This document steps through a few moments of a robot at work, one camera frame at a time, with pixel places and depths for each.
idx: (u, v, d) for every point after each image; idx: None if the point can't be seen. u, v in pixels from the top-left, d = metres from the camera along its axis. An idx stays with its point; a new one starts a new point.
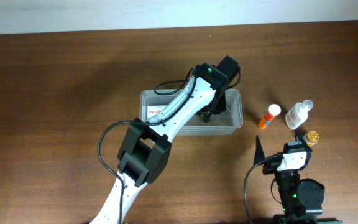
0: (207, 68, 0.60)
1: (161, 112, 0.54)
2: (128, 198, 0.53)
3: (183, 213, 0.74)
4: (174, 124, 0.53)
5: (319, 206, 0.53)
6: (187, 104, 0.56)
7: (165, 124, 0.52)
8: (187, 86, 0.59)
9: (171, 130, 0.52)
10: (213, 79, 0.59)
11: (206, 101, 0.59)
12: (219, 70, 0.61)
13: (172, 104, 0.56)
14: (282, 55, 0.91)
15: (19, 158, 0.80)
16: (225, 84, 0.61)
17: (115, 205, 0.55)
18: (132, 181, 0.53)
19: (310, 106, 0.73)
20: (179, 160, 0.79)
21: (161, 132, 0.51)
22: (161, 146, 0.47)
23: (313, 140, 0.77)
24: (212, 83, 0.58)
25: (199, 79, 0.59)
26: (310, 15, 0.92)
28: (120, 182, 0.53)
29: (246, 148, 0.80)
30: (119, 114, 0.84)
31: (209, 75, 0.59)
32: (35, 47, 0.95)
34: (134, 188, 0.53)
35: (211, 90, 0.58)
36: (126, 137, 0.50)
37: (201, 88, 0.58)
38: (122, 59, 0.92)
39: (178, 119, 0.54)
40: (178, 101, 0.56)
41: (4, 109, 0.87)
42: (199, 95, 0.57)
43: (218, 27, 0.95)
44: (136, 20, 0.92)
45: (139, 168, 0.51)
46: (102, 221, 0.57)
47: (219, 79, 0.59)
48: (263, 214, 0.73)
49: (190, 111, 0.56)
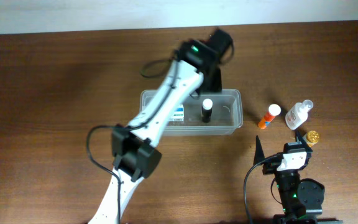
0: (191, 48, 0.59)
1: (143, 112, 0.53)
2: (125, 194, 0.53)
3: (183, 213, 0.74)
4: (156, 123, 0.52)
5: (319, 206, 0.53)
6: (170, 97, 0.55)
7: (146, 126, 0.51)
8: (169, 75, 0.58)
9: (155, 130, 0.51)
10: (201, 57, 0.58)
11: (189, 88, 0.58)
12: (206, 46, 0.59)
13: (154, 99, 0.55)
14: (281, 55, 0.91)
15: (20, 158, 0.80)
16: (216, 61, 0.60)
17: (113, 202, 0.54)
18: (128, 176, 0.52)
19: (310, 106, 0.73)
20: (179, 160, 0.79)
21: (143, 135, 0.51)
22: (145, 150, 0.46)
23: (313, 141, 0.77)
24: (201, 62, 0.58)
25: (181, 64, 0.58)
26: (310, 16, 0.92)
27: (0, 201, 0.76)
28: (116, 179, 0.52)
29: (246, 148, 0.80)
30: (119, 114, 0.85)
31: (194, 55, 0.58)
32: (35, 47, 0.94)
34: (131, 183, 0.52)
35: (195, 75, 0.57)
36: (112, 140, 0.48)
37: (183, 75, 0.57)
38: (122, 59, 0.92)
39: (161, 116, 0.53)
40: (160, 94, 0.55)
41: (4, 109, 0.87)
42: (182, 83, 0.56)
43: (218, 27, 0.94)
44: (137, 20, 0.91)
45: (133, 165, 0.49)
46: (102, 218, 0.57)
47: (204, 58, 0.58)
48: (263, 214, 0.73)
49: (175, 102, 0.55)
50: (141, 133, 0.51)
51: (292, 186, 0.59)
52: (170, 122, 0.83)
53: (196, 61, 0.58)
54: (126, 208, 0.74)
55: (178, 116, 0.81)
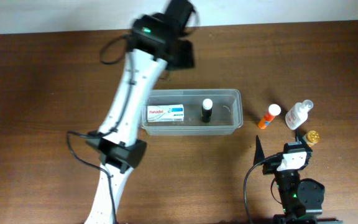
0: (142, 30, 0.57)
1: (110, 116, 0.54)
2: (117, 186, 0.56)
3: (183, 213, 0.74)
4: (126, 124, 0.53)
5: (319, 206, 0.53)
6: (132, 94, 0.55)
7: (117, 129, 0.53)
8: (127, 68, 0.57)
9: (126, 132, 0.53)
10: (156, 37, 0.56)
11: (151, 78, 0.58)
12: (159, 23, 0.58)
13: (117, 100, 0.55)
14: (281, 55, 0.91)
15: (19, 158, 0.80)
16: (174, 39, 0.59)
17: (106, 197, 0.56)
18: (116, 169, 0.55)
19: (310, 106, 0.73)
20: (179, 160, 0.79)
21: (116, 139, 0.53)
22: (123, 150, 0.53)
23: (313, 141, 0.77)
24: (160, 39, 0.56)
25: (135, 53, 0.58)
26: (310, 17, 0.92)
27: (0, 201, 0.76)
28: (105, 173, 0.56)
29: (246, 148, 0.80)
30: None
31: (150, 38, 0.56)
32: (35, 47, 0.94)
34: (120, 176, 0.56)
35: (153, 63, 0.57)
36: (91, 145, 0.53)
37: (141, 67, 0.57)
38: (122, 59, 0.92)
39: (128, 116, 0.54)
40: (122, 94, 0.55)
41: (4, 109, 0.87)
42: (142, 76, 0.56)
43: (218, 27, 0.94)
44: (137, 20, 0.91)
45: (117, 160, 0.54)
46: (97, 216, 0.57)
47: (161, 40, 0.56)
48: (263, 214, 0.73)
49: (140, 97, 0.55)
50: (113, 136, 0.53)
51: (291, 186, 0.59)
52: (171, 122, 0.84)
53: (153, 39, 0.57)
54: (127, 208, 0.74)
55: (178, 116, 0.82)
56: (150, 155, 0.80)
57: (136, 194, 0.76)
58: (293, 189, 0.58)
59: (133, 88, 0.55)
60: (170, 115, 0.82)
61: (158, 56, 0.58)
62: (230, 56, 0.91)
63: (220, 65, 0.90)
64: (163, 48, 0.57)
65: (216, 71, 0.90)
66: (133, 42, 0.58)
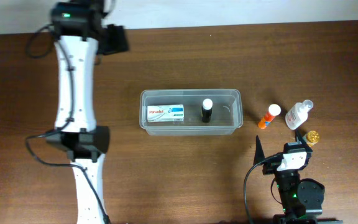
0: (61, 15, 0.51)
1: (61, 107, 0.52)
2: (94, 177, 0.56)
3: (183, 213, 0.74)
4: (81, 110, 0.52)
5: (319, 206, 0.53)
6: (76, 80, 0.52)
7: (73, 119, 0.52)
8: (59, 57, 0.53)
9: (82, 118, 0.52)
10: (79, 17, 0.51)
11: (89, 58, 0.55)
12: (78, 6, 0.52)
13: (62, 91, 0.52)
14: (281, 55, 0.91)
15: (19, 158, 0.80)
16: (98, 15, 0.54)
17: (87, 191, 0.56)
18: (87, 160, 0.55)
19: (310, 106, 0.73)
20: (179, 159, 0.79)
21: (76, 128, 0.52)
22: (87, 136, 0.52)
23: (313, 140, 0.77)
24: (84, 20, 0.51)
25: (63, 39, 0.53)
26: (310, 16, 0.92)
27: (0, 201, 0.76)
28: (78, 168, 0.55)
29: (246, 148, 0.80)
30: (119, 114, 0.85)
31: (71, 20, 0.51)
32: (35, 47, 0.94)
34: (94, 165, 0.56)
35: (85, 43, 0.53)
36: (53, 145, 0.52)
37: (74, 50, 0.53)
38: (122, 59, 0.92)
39: (80, 102, 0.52)
40: (64, 83, 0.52)
41: (4, 109, 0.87)
42: (78, 59, 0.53)
43: (218, 27, 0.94)
44: (137, 19, 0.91)
45: (86, 150, 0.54)
46: (86, 214, 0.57)
47: (84, 19, 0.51)
48: (263, 214, 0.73)
49: (84, 81, 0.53)
50: (72, 127, 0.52)
51: (291, 186, 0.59)
52: (170, 122, 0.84)
53: (77, 22, 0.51)
54: (126, 208, 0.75)
55: (178, 116, 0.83)
56: (150, 155, 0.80)
57: (136, 194, 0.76)
58: (293, 189, 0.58)
59: (74, 74, 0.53)
60: (170, 115, 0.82)
61: (87, 37, 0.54)
62: (230, 56, 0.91)
63: (220, 65, 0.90)
64: (88, 26, 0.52)
65: (216, 71, 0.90)
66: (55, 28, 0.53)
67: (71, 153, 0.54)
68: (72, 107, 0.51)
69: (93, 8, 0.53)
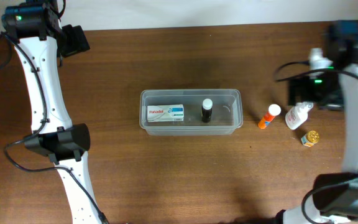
0: (13, 18, 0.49)
1: (34, 111, 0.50)
2: (81, 175, 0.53)
3: (183, 213, 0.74)
4: (53, 110, 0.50)
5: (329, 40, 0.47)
6: (44, 80, 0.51)
7: (49, 119, 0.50)
8: (22, 61, 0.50)
9: (57, 118, 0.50)
10: (34, 17, 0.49)
11: (53, 55, 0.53)
12: (28, 6, 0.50)
13: (32, 93, 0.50)
14: (281, 55, 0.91)
15: (19, 158, 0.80)
16: (51, 13, 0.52)
17: (78, 191, 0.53)
18: (71, 160, 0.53)
19: (310, 106, 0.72)
20: (179, 160, 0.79)
21: (53, 129, 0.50)
22: (66, 133, 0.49)
23: (313, 141, 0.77)
24: (40, 19, 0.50)
25: (24, 42, 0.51)
26: (310, 16, 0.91)
27: None
28: (64, 170, 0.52)
29: (246, 148, 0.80)
30: (119, 114, 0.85)
31: (27, 22, 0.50)
32: None
34: (79, 164, 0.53)
35: (46, 42, 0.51)
36: (33, 150, 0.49)
37: (35, 51, 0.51)
38: (121, 58, 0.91)
39: (52, 101, 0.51)
40: (32, 85, 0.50)
41: (4, 109, 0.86)
42: (41, 59, 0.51)
43: (219, 27, 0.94)
44: (137, 20, 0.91)
45: (68, 150, 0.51)
46: (81, 215, 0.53)
47: (37, 18, 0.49)
48: (263, 214, 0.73)
49: (52, 81, 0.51)
50: (49, 129, 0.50)
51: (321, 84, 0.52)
52: (171, 122, 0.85)
53: (34, 22, 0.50)
54: (126, 208, 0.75)
55: (178, 116, 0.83)
56: (150, 155, 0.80)
57: (136, 194, 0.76)
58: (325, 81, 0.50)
59: (40, 75, 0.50)
60: (170, 114, 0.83)
61: (46, 36, 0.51)
62: (230, 56, 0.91)
63: (220, 65, 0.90)
64: (45, 23, 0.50)
65: (216, 71, 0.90)
66: (10, 33, 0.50)
67: (53, 157, 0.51)
68: (44, 108, 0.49)
69: (45, 6, 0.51)
